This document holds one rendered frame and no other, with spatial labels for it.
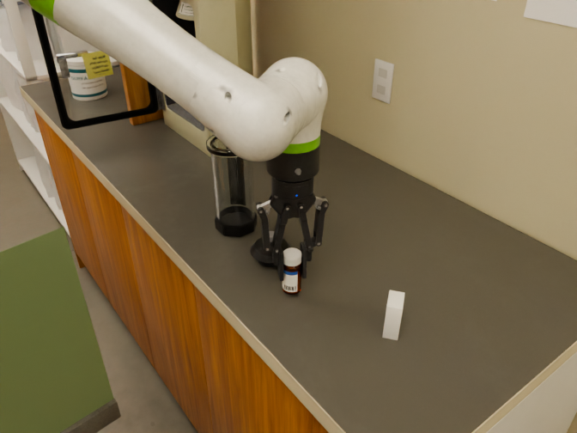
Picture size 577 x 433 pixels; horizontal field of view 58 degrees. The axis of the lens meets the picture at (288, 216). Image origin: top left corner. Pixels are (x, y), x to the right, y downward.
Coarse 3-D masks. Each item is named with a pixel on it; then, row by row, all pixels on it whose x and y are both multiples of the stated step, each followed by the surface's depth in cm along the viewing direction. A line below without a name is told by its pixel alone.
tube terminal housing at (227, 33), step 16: (192, 0) 133; (208, 0) 133; (224, 0) 136; (240, 0) 144; (208, 16) 135; (224, 16) 138; (240, 16) 146; (208, 32) 137; (224, 32) 140; (240, 32) 147; (224, 48) 142; (240, 48) 149; (240, 64) 150; (176, 128) 170; (192, 128) 160
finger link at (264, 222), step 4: (256, 204) 95; (260, 208) 93; (260, 212) 93; (264, 212) 94; (260, 216) 94; (264, 216) 94; (264, 220) 95; (264, 224) 95; (268, 224) 95; (264, 228) 96; (268, 228) 96; (264, 232) 96; (268, 232) 96; (264, 236) 97; (268, 236) 97; (264, 240) 97; (268, 240) 97; (264, 244) 98; (268, 244) 98; (264, 248) 98; (268, 248) 98
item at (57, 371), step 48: (48, 240) 66; (0, 288) 64; (48, 288) 68; (0, 336) 66; (48, 336) 71; (0, 384) 69; (48, 384) 75; (96, 384) 81; (0, 432) 72; (48, 432) 78
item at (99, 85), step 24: (48, 24) 145; (72, 48) 151; (96, 48) 154; (72, 72) 154; (96, 72) 157; (120, 72) 161; (72, 96) 157; (96, 96) 161; (120, 96) 164; (144, 96) 168
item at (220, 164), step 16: (208, 144) 113; (224, 160) 112; (240, 160) 112; (224, 176) 114; (240, 176) 115; (224, 192) 117; (240, 192) 117; (224, 208) 119; (240, 208) 119; (240, 224) 121
